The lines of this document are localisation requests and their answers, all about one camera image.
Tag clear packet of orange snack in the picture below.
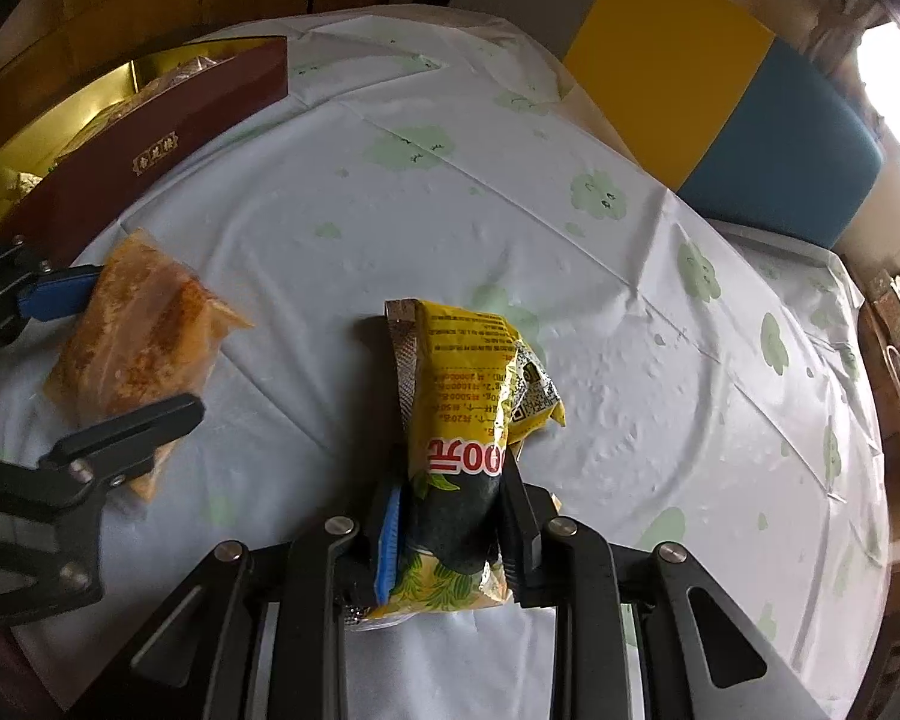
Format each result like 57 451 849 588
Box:
41 229 256 503

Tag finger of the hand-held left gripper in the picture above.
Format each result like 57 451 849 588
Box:
0 236 104 361
0 394 205 512

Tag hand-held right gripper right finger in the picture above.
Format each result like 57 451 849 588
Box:
497 463 830 720

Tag wooden side table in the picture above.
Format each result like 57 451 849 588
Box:
855 262 900 488

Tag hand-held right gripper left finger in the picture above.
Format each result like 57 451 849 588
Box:
67 484 404 720

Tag grey yellow blue chair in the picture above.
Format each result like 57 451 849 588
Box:
412 0 882 250

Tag gold tin box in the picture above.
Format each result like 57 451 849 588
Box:
0 36 291 271

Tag yellow snack packet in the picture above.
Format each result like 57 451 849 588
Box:
349 298 569 627

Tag patterned curtain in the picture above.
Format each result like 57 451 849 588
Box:
787 0 893 136

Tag white green-print tablecloth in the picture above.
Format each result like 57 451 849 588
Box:
0 4 893 720

